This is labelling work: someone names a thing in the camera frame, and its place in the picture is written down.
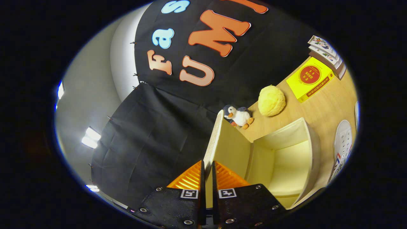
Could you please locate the yellow round plush toy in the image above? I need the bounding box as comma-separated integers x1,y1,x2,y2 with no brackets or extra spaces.
258,85,286,117

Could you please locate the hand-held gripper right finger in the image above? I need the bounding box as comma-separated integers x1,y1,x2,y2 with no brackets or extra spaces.
211,161,288,229

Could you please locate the penguin plush toy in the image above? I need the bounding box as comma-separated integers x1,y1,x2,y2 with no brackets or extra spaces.
223,105,254,130

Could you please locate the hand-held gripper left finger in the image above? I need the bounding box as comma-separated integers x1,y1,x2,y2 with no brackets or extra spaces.
129,160,206,229

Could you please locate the beige fabric storage box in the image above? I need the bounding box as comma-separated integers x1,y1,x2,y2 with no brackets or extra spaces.
203,110,321,210

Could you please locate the illustrated white book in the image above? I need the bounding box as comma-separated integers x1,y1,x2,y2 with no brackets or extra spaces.
308,35,337,58
310,46,342,66

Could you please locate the yellow book with red circle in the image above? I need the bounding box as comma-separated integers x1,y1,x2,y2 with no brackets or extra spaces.
286,57,335,103

